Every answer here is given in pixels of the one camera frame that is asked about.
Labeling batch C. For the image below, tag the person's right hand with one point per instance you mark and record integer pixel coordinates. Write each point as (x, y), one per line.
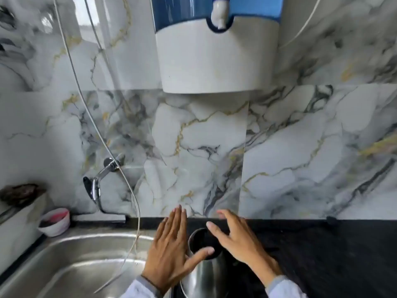
(242, 242)

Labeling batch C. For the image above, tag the person's left hand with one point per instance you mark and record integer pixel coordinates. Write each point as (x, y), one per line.
(167, 257)

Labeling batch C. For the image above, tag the person's left thumb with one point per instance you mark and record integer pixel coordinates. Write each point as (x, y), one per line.
(201, 256)

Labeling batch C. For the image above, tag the person's right thumb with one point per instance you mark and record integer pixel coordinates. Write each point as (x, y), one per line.
(217, 232)

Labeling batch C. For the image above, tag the person's right forearm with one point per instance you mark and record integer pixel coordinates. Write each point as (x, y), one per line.
(279, 283)

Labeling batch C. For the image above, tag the person's left forearm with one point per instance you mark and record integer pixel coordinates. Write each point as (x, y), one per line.
(144, 288)

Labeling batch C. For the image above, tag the stainless steel kettle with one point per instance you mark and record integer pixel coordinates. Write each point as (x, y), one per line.
(204, 276)

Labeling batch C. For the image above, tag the stainless steel sink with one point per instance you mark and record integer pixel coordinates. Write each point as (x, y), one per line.
(77, 260)

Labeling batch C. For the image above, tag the small white bowl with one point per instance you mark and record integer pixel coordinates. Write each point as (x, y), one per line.
(54, 225)

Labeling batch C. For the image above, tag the blue and white water purifier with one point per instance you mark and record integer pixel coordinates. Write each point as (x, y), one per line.
(214, 58)

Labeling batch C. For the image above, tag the thin white tube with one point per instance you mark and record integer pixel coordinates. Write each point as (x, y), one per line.
(81, 99)
(94, 30)
(302, 26)

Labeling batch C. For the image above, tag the dark scrub pad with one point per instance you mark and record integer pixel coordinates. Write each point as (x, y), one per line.
(20, 193)

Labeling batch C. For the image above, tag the white purifier spout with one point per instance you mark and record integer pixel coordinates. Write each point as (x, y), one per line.
(220, 12)

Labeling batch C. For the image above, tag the chrome wall tap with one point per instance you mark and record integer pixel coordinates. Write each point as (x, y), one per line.
(95, 183)

